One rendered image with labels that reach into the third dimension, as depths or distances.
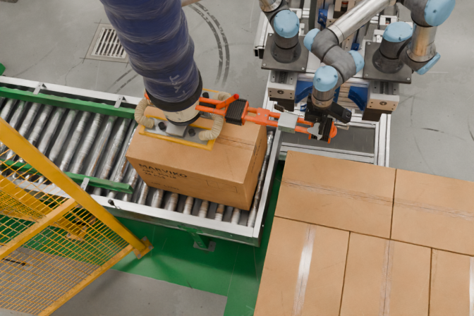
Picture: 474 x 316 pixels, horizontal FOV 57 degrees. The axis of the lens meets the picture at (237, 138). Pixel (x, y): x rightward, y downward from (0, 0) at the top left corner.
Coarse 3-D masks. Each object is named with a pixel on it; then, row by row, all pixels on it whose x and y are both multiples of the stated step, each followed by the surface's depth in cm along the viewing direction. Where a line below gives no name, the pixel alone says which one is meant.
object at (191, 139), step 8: (160, 120) 193; (144, 128) 192; (152, 128) 191; (160, 128) 190; (192, 128) 187; (200, 128) 189; (208, 128) 189; (152, 136) 191; (160, 136) 190; (168, 136) 189; (176, 136) 189; (184, 136) 188; (192, 136) 187; (184, 144) 188; (192, 144) 187; (200, 144) 186; (208, 144) 186
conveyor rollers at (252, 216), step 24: (24, 120) 276; (72, 120) 274; (96, 120) 271; (0, 144) 269; (48, 144) 269; (72, 144) 264; (120, 144) 263; (0, 168) 261; (96, 168) 258; (120, 168) 254; (264, 168) 246; (96, 192) 248; (144, 192) 246; (216, 216) 236; (240, 216) 236
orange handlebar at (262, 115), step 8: (216, 104) 181; (216, 112) 179; (256, 112) 178; (264, 112) 176; (272, 112) 176; (248, 120) 177; (256, 120) 175; (264, 120) 175; (296, 128) 172; (304, 128) 172
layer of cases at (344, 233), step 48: (288, 192) 239; (336, 192) 236; (384, 192) 234; (432, 192) 231; (288, 240) 227; (336, 240) 224; (384, 240) 222; (432, 240) 220; (288, 288) 216; (336, 288) 214; (384, 288) 212; (432, 288) 210
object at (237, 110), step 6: (234, 102) 179; (240, 102) 179; (246, 102) 177; (228, 108) 178; (234, 108) 178; (240, 108) 178; (246, 108) 177; (228, 114) 177; (234, 114) 177; (240, 114) 176; (246, 114) 179; (228, 120) 179; (234, 120) 176; (240, 120) 175
